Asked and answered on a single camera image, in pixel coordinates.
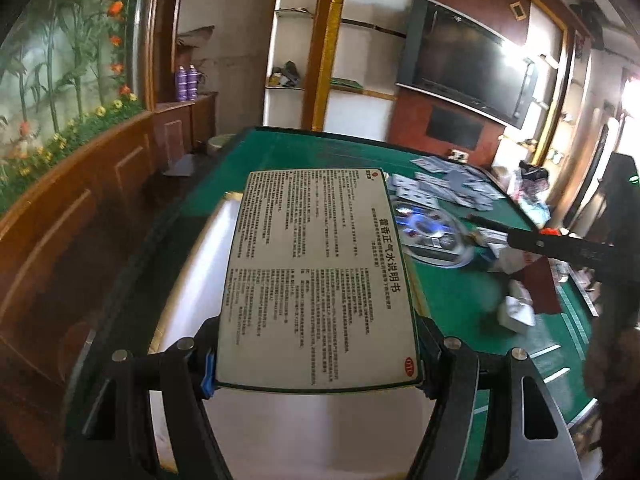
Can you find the floral garden wall mural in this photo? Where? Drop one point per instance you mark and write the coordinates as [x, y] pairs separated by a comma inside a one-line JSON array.
[[67, 75]]

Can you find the white printed medicine box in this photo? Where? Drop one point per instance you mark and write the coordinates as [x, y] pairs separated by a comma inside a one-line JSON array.
[[316, 297]]

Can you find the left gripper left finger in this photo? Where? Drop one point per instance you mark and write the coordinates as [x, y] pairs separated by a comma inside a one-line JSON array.
[[184, 376]]

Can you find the dark items on shelf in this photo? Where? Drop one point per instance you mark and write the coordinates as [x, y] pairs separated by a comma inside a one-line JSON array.
[[286, 76]]

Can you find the left purple spray bottle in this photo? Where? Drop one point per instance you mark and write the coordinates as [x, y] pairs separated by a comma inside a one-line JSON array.
[[181, 83]]

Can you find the pile of clothes on cabinet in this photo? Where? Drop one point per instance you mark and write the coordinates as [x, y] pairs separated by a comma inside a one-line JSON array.
[[533, 184]]

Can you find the right purple spray bottle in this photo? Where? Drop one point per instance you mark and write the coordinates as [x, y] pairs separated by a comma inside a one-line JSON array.
[[192, 81]]

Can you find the purple spray bottle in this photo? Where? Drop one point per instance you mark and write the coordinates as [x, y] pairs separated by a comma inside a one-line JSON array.
[[181, 83], [192, 81]]

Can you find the wall-mounted black television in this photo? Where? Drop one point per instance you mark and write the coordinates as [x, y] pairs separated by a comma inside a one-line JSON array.
[[450, 56]]

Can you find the person's right hand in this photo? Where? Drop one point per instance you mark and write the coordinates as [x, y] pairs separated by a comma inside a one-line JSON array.
[[611, 368]]

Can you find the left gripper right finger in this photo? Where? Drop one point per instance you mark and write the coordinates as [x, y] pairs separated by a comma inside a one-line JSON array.
[[493, 412]]

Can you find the white gold-rimmed storage box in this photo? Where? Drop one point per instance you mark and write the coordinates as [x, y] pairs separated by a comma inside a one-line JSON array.
[[362, 435]]

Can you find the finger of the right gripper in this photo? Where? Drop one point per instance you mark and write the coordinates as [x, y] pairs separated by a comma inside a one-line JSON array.
[[487, 224]]

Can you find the red foil packet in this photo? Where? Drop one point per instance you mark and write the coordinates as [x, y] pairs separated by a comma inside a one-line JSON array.
[[538, 280]]

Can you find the round mahjong table control panel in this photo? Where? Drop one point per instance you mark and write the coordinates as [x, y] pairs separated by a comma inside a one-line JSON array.
[[432, 236]]

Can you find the black wall panel under television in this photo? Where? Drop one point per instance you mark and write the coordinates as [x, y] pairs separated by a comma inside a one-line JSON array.
[[451, 127]]

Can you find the scattered playing cards pile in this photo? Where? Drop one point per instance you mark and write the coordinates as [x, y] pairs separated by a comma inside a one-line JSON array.
[[439, 180]]

